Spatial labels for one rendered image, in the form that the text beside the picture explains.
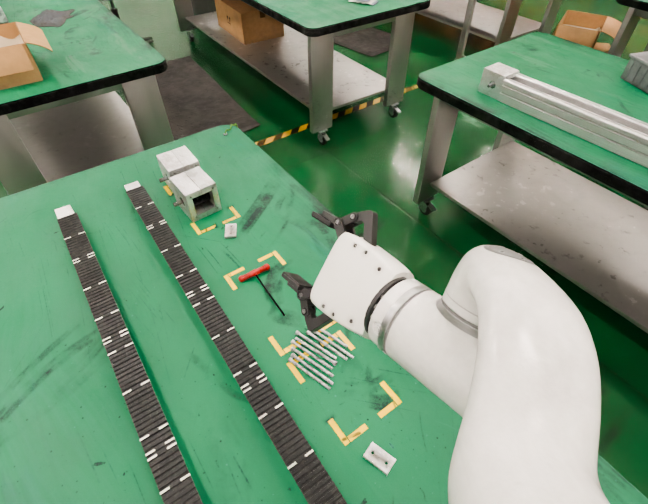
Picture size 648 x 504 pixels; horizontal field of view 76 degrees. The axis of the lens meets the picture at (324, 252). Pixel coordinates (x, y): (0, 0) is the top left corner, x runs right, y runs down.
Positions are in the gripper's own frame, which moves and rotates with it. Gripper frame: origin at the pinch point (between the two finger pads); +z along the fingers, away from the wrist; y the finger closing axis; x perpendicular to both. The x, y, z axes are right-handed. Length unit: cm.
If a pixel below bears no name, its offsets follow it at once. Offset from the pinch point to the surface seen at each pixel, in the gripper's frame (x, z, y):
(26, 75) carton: 5, 183, -10
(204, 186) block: -19, 61, -8
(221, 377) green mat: -13.3, 17.8, -35.5
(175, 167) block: -16, 74, -7
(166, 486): -0.3, 4.8, -46.1
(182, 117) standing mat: -103, 269, -1
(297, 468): -14.6, -6.5, -35.1
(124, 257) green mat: -6, 62, -32
